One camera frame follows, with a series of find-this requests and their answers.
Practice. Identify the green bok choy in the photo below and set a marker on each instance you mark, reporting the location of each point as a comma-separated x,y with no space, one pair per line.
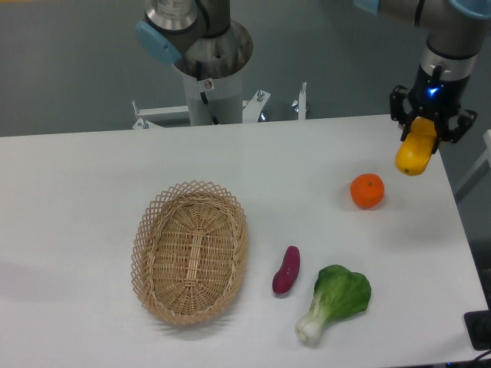
339,294

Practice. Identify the purple sweet potato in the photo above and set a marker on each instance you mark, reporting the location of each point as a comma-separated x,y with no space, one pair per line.
287,274

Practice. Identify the black device at table edge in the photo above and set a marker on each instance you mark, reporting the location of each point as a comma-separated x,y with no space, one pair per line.
478,328

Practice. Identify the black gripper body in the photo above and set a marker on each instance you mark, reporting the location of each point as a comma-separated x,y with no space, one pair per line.
435,98

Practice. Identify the orange tangerine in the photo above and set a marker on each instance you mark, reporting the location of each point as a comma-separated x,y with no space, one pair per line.
367,190

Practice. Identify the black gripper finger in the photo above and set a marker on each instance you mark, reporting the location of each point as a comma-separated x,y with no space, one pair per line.
464,121
397,112

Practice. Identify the woven wicker basket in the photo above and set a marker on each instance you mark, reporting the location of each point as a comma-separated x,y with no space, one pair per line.
190,253

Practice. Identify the yellow mango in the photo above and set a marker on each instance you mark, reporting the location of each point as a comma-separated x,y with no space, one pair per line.
416,150

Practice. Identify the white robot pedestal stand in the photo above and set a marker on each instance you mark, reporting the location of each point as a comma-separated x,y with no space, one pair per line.
215,96

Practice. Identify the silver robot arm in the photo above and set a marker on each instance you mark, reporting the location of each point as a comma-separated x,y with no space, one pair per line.
456,29

